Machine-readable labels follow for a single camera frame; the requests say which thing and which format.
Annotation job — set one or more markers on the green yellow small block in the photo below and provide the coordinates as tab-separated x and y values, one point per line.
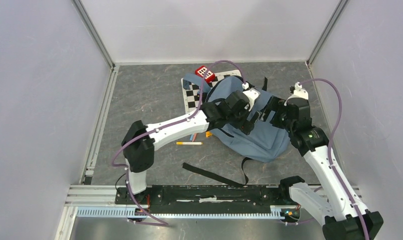
208	134

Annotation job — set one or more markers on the black white checkerboard mat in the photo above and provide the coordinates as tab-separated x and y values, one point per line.
191	95

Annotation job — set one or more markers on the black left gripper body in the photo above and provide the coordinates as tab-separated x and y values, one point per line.
244	124

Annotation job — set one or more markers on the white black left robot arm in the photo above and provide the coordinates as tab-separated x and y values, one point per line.
142	140

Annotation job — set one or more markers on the yellow pencil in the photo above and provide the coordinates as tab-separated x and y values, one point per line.
188	143

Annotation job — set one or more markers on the red calculator toy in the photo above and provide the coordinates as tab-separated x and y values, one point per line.
203	71

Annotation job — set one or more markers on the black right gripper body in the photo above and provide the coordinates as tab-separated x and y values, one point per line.
278	105

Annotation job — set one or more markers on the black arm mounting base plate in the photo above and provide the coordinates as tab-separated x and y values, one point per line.
213	199

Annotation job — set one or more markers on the blue student backpack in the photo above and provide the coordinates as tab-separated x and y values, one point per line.
265	142

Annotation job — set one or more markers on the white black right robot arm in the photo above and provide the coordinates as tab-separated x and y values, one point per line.
343	215

